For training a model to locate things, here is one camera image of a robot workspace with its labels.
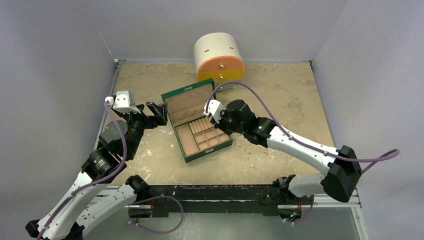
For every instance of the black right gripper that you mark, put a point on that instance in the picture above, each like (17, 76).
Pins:
(220, 120)

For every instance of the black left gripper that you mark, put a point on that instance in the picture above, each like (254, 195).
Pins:
(152, 121)

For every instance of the green jewelry box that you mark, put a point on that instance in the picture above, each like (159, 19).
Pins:
(187, 103)

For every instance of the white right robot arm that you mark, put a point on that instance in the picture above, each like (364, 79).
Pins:
(338, 172)

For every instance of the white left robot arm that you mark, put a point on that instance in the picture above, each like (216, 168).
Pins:
(72, 218)

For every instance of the round pastel drawer cabinet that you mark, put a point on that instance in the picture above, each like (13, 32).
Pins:
(216, 56)

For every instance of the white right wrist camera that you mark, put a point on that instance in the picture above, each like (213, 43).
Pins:
(213, 108)

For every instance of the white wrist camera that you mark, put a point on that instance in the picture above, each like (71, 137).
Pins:
(123, 102)
(213, 108)

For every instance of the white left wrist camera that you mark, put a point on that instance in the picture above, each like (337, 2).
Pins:
(123, 102)

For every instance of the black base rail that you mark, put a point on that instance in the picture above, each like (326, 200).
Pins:
(270, 200)

